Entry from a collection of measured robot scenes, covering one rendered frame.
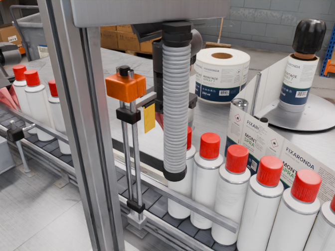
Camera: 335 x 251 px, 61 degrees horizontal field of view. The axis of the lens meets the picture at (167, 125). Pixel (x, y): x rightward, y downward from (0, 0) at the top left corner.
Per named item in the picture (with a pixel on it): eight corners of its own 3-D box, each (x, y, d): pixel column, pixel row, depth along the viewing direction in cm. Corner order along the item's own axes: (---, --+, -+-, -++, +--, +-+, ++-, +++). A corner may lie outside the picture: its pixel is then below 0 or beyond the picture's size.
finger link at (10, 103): (35, 101, 87) (18, 75, 87) (12, 110, 82) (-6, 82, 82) (29, 109, 92) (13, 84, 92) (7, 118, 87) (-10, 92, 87)
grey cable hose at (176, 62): (191, 173, 41) (200, 22, 30) (177, 187, 39) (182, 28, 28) (171, 164, 43) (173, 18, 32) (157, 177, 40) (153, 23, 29)
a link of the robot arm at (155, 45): (145, 39, 50) (174, 43, 47) (164, 30, 55) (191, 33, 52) (147, 75, 53) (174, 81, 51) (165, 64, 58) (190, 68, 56)
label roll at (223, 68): (216, 78, 123) (220, 45, 115) (254, 93, 110) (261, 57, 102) (182, 90, 112) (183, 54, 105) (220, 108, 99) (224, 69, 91)
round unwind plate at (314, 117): (346, 104, 102) (347, 101, 101) (330, 145, 81) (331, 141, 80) (262, 84, 117) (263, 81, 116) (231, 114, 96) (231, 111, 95)
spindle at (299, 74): (307, 104, 99) (332, 19, 84) (301, 115, 93) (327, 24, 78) (281, 98, 103) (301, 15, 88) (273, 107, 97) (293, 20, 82)
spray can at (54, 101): (83, 148, 79) (71, 79, 68) (68, 158, 75) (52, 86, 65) (72, 142, 82) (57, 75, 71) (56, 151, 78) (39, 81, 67)
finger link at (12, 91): (32, 102, 87) (14, 76, 86) (9, 111, 82) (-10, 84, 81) (26, 110, 92) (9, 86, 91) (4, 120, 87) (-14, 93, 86)
